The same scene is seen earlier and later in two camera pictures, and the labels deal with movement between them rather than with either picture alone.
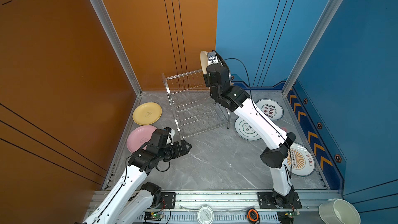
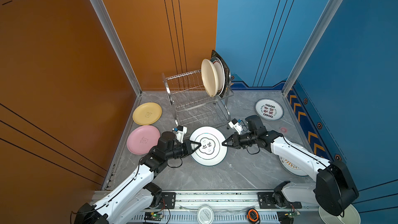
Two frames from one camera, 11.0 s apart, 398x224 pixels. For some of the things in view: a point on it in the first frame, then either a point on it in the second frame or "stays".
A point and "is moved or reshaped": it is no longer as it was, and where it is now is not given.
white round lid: x=205 y=215 stays
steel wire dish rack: x=195 y=111 stays
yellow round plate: x=147 y=113 stays
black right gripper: x=207 y=78 to x=235 y=141
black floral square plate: x=224 y=63 stays
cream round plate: x=203 y=56 is moved or reshaped
